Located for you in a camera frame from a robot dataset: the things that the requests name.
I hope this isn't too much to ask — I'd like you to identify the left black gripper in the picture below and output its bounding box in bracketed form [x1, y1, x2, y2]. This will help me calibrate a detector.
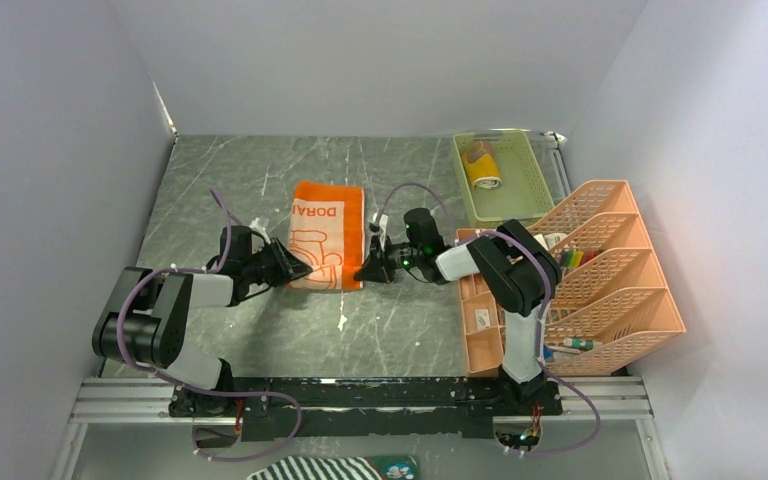
[243, 237, 313, 289]

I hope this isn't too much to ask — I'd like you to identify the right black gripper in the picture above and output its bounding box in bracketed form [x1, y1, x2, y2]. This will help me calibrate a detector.
[354, 233, 423, 284]

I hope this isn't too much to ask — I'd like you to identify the orange white towel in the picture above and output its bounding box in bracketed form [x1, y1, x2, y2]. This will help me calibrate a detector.
[287, 181, 365, 291]

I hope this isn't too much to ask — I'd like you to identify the brown yellow bear towel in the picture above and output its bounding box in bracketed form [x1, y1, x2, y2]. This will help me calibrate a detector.
[461, 140, 502, 190]

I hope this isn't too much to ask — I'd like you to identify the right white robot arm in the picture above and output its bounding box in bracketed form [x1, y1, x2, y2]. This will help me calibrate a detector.
[354, 207, 562, 414]

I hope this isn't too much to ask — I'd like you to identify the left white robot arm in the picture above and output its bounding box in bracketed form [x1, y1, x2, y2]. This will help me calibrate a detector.
[91, 223, 313, 418]

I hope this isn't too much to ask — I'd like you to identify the orange plastic compartment tray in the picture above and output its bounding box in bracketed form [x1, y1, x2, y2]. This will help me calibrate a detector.
[456, 229, 558, 379]

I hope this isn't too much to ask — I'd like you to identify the green plastic basket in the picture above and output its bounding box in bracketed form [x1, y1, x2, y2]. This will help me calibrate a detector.
[452, 129, 555, 227]

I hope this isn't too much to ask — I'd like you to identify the colourful markers set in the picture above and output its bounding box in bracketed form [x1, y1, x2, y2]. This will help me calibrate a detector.
[559, 249, 602, 270]

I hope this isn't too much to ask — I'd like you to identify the teal cartoon card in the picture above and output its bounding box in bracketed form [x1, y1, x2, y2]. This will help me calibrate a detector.
[365, 455, 420, 480]

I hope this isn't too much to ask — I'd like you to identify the black white striped cloth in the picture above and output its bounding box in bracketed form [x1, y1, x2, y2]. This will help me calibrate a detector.
[247, 456, 384, 480]

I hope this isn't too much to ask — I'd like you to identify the green white marker pen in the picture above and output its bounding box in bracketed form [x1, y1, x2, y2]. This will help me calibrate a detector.
[563, 337, 602, 351]

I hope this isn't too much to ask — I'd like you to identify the orange plastic file organizer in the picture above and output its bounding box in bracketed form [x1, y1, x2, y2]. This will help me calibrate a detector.
[528, 180, 686, 376]

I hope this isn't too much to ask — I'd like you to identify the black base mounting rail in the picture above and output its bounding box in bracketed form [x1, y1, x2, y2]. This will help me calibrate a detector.
[168, 377, 563, 441]

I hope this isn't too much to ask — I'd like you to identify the aluminium frame rail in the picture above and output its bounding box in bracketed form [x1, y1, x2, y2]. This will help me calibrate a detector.
[50, 376, 671, 479]

